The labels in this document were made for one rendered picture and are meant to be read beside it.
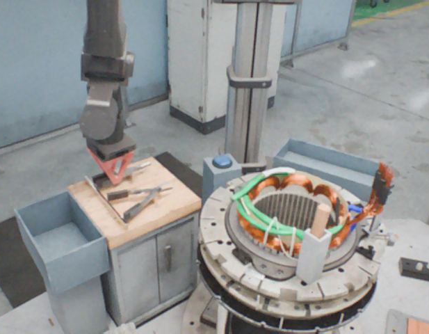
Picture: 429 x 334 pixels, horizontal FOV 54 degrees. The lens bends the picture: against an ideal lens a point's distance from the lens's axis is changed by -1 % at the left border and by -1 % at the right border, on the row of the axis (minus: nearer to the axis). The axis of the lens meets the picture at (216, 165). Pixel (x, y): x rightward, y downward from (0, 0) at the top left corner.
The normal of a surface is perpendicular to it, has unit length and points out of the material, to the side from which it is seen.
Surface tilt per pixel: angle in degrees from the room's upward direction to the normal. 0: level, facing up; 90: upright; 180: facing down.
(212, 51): 90
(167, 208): 0
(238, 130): 90
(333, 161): 90
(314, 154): 90
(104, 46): 116
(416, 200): 0
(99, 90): 9
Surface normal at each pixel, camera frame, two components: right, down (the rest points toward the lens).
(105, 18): 0.01, 0.87
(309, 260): -0.76, 0.34
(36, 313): 0.04, -0.83
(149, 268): 0.62, 0.46
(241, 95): 0.10, 0.56
